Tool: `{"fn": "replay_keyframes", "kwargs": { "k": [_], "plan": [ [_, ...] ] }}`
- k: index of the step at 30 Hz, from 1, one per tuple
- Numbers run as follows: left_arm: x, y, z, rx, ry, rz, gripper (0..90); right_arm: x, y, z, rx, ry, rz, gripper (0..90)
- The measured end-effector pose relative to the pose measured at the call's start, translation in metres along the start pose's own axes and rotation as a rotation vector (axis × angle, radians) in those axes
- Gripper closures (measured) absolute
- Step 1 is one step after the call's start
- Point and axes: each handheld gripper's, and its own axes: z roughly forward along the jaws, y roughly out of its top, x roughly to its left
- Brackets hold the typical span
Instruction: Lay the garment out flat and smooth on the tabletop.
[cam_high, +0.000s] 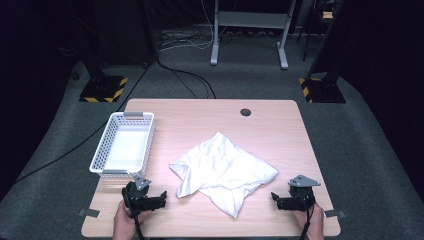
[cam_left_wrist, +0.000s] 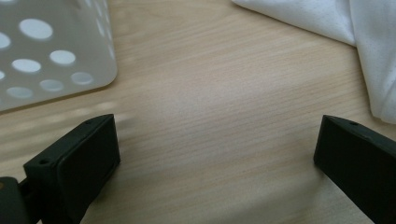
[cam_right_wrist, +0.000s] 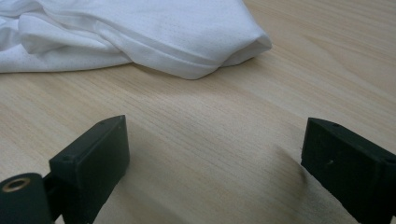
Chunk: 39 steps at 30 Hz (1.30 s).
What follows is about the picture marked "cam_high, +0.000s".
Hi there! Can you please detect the person's left hand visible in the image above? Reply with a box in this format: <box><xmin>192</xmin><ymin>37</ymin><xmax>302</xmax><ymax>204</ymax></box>
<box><xmin>112</xmin><ymin>199</ymin><xmax>152</xmax><ymax>240</ymax></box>

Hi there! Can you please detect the person's right hand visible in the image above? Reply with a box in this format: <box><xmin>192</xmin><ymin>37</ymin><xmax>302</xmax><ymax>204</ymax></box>
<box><xmin>292</xmin><ymin>202</ymin><xmax>325</xmax><ymax>240</ymax></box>

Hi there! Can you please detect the white t-shirt with dark print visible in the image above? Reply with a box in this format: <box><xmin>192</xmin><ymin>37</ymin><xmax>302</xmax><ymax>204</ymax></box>
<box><xmin>168</xmin><ymin>131</ymin><xmax>280</xmax><ymax>219</ymax></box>

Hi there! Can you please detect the bundle of white floor cables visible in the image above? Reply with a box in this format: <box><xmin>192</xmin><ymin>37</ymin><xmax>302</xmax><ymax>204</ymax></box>
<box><xmin>158</xmin><ymin>0</ymin><xmax>234</xmax><ymax>53</ymax></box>

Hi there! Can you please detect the white perforated plastic basket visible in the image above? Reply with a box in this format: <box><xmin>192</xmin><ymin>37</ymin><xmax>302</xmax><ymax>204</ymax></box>
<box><xmin>89</xmin><ymin>111</ymin><xmax>156</xmax><ymax>178</ymax></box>

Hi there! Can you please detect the long black floor cable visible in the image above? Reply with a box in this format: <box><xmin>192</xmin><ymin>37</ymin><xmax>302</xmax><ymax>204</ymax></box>
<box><xmin>14</xmin><ymin>65</ymin><xmax>152</xmax><ymax>184</ymax></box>

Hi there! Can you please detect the black stand with striped base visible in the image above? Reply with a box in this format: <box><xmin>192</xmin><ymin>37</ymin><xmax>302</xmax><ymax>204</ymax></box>
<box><xmin>78</xmin><ymin>0</ymin><xmax>130</xmax><ymax>104</ymax></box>
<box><xmin>298</xmin><ymin>0</ymin><xmax>347</xmax><ymax>104</ymax></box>

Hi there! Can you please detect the grey tape strip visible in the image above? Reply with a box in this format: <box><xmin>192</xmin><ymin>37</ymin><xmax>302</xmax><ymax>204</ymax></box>
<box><xmin>323</xmin><ymin>209</ymin><xmax>347</xmax><ymax>219</ymax></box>
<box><xmin>78</xmin><ymin>208</ymin><xmax>101</xmax><ymax>219</ymax></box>

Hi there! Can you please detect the white metal desk frame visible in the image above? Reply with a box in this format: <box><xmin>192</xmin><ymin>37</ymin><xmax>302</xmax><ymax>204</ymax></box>
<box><xmin>209</xmin><ymin>0</ymin><xmax>298</xmax><ymax>71</ymax></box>

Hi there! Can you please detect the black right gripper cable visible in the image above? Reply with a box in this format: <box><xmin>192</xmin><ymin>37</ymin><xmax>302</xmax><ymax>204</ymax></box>
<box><xmin>299</xmin><ymin>196</ymin><xmax>317</xmax><ymax>240</ymax></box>

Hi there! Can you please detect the black tripod with orange device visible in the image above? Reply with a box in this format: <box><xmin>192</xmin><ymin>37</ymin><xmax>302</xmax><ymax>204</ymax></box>
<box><xmin>296</xmin><ymin>0</ymin><xmax>338</xmax><ymax>63</ymax></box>

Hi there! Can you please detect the curved black floor cable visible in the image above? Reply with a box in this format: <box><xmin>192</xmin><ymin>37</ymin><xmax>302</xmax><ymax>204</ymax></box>
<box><xmin>155</xmin><ymin>49</ymin><xmax>218</xmax><ymax>100</ymax></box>

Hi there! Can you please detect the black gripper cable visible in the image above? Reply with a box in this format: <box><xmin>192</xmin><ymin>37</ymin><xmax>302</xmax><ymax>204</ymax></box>
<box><xmin>299</xmin><ymin>196</ymin><xmax>317</xmax><ymax>240</ymax></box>
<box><xmin>132</xmin><ymin>205</ymin><xmax>146</xmax><ymax>240</ymax></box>

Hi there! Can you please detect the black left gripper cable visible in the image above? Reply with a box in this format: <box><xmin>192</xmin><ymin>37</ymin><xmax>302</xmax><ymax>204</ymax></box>
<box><xmin>132</xmin><ymin>205</ymin><xmax>146</xmax><ymax>240</ymax></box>

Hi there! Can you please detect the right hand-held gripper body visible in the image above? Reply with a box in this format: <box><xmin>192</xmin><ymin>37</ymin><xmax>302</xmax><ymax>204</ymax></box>
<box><xmin>287</xmin><ymin>174</ymin><xmax>322</xmax><ymax>212</ymax></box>

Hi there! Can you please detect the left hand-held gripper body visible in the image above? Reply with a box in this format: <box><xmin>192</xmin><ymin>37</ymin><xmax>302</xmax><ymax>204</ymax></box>
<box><xmin>121</xmin><ymin>175</ymin><xmax>158</xmax><ymax>214</ymax></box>

